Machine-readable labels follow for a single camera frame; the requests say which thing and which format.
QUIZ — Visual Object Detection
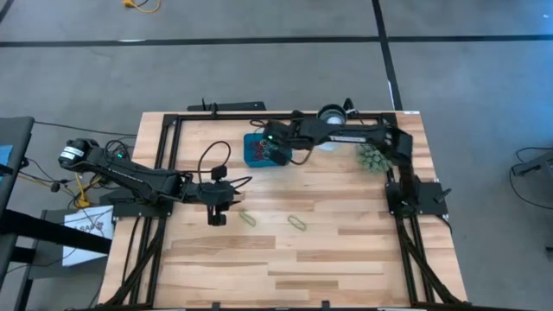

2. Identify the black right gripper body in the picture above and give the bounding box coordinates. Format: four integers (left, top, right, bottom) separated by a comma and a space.
260, 120, 297, 150

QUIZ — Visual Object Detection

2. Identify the green rubber band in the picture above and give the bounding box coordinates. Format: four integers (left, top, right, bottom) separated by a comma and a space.
238, 206, 258, 227
287, 214, 308, 232

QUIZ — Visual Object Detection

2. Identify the yellow floor cable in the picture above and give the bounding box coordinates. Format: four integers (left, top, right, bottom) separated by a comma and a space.
122, 0, 162, 15

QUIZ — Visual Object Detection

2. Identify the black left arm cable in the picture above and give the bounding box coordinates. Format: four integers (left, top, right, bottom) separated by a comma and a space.
197, 140, 255, 191

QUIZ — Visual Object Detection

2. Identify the black bar with antenna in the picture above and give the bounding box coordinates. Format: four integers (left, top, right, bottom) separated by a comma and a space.
186, 98, 268, 112

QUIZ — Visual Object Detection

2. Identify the yellow power cable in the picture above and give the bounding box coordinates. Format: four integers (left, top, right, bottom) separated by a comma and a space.
74, 172, 105, 209

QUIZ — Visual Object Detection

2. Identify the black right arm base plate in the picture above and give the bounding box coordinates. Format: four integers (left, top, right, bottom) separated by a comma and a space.
385, 181, 451, 218

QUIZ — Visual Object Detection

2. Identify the black metal table frame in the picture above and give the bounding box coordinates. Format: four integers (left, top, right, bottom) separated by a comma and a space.
64, 111, 535, 311

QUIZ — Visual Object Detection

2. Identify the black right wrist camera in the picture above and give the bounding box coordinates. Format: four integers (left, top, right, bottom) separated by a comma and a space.
270, 146, 291, 168

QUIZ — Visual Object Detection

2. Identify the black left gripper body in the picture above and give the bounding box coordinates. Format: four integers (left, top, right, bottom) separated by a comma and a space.
196, 180, 238, 208

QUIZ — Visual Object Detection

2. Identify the blue item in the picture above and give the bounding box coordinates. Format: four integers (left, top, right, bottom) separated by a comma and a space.
0, 144, 15, 174

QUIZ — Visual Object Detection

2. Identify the white cup with ball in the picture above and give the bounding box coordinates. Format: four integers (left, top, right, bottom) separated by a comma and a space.
316, 103, 349, 152

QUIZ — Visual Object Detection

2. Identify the green potted plant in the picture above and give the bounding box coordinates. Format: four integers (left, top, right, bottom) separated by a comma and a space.
355, 143, 395, 175

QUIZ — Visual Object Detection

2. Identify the white paper sheet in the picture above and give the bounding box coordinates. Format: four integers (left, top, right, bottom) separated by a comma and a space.
61, 204, 116, 268

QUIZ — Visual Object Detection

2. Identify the black beam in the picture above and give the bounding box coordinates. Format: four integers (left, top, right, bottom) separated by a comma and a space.
0, 208, 114, 257

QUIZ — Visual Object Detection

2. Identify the red rubber band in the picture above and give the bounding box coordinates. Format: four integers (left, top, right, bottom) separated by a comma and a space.
249, 138, 268, 162

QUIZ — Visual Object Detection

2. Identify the black floor cable bundle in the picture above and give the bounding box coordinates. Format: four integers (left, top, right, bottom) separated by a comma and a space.
508, 146, 553, 212

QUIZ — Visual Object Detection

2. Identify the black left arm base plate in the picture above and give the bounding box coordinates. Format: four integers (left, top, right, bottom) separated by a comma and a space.
99, 184, 176, 219

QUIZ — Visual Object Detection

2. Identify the teal plastic bin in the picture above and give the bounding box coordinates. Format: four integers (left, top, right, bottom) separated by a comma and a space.
242, 130, 294, 169

